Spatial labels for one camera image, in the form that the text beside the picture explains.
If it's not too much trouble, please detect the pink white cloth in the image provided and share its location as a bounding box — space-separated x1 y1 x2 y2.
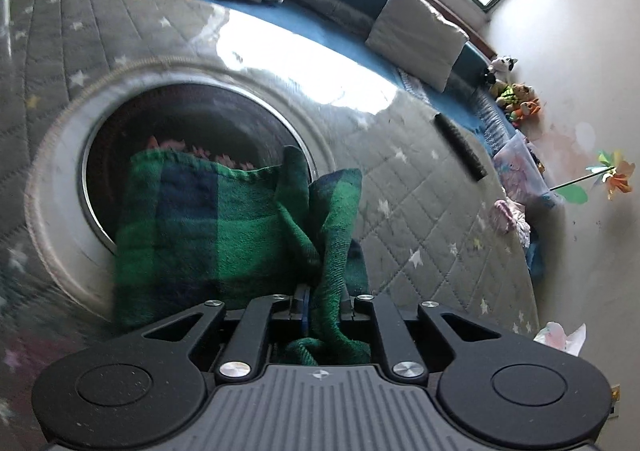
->
490 198 531 248

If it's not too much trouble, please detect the pale printed cushion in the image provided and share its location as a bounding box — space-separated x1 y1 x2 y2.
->
492 134 566 209

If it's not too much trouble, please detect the black white cow plush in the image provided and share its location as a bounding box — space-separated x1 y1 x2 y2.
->
482 55 518 84

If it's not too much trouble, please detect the colourful paper pinwheel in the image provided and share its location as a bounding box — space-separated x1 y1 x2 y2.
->
549 150 632 202

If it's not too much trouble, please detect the black remote control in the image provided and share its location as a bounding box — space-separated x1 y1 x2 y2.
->
434 112 488 180

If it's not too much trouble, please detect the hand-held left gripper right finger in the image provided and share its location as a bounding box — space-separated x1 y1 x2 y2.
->
341 293 501 380

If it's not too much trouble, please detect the grey pillow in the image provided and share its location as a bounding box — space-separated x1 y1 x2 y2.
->
365 0 471 93

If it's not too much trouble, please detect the green plaid shirt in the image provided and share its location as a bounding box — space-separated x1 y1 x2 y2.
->
114 146 373 367

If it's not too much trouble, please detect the orange plush toy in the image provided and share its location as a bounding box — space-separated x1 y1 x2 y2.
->
512 101 542 128

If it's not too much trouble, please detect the blue sofa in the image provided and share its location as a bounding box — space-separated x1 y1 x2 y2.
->
70 0 546 282

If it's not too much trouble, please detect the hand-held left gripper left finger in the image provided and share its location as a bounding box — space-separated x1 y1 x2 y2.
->
142 285 308 380

